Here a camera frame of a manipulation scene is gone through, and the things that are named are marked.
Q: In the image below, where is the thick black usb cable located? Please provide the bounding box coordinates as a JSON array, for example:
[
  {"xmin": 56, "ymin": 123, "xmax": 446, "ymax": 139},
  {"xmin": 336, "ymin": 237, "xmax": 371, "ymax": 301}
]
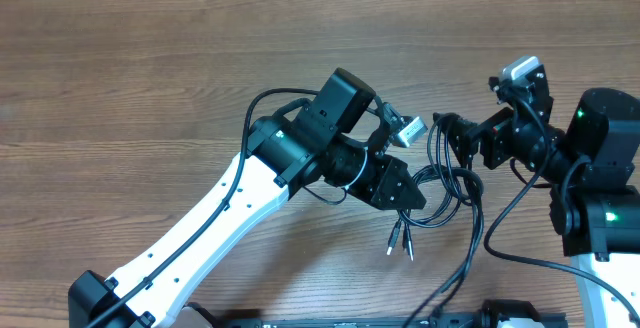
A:
[{"xmin": 385, "ymin": 112, "xmax": 485, "ymax": 262}]

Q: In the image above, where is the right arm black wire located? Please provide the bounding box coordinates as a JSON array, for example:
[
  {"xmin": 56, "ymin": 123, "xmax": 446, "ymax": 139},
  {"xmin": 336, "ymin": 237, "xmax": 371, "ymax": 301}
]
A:
[{"xmin": 482, "ymin": 97, "xmax": 640, "ymax": 324}]

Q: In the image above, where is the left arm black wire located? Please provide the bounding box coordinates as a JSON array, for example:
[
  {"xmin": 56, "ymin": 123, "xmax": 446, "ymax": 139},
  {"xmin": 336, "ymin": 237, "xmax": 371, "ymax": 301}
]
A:
[{"xmin": 84, "ymin": 87, "xmax": 386, "ymax": 328}]

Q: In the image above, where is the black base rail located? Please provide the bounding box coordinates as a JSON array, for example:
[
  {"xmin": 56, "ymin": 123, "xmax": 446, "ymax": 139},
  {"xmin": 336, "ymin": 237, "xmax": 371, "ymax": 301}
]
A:
[{"xmin": 212, "ymin": 299, "xmax": 569, "ymax": 328}]

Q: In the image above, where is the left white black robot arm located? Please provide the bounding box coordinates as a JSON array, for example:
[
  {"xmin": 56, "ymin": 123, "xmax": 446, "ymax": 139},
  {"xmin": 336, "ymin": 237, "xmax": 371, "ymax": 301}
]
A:
[{"xmin": 68, "ymin": 69, "xmax": 426, "ymax": 327}]

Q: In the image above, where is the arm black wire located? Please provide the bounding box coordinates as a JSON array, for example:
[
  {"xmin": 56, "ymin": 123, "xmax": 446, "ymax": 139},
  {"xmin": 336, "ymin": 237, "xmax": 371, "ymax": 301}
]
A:
[
  {"xmin": 482, "ymin": 97, "xmax": 640, "ymax": 324},
  {"xmin": 84, "ymin": 87, "xmax": 386, "ymax": 328}
]

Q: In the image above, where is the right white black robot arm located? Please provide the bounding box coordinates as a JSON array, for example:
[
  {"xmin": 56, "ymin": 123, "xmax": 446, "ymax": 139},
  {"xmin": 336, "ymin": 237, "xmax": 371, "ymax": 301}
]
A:
[{"xmin": 434, "ymin": 87, "xmax": 639, "ymax": 327}]

